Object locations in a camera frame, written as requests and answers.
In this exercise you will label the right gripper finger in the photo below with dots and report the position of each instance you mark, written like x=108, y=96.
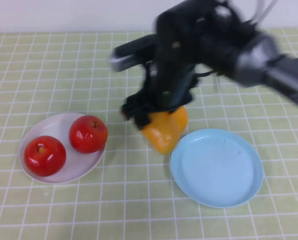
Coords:
x=179, y=109
x=139, y=115

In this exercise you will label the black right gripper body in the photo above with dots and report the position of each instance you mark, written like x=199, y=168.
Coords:
x=169, y=87

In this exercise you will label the red apple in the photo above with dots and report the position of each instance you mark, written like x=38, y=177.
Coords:
x=45, y=160
x=87, y=137

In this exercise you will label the light blue round plate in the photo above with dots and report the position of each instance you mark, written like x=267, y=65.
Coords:
x=216, y=170

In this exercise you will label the white round plate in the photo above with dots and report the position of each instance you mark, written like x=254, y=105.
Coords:
x=49, y=126

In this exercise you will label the green checkered tablecloth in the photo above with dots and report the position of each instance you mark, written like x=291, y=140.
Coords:
x=64, y=75

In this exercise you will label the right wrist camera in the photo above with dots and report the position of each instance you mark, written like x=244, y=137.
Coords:
x=129, y=55

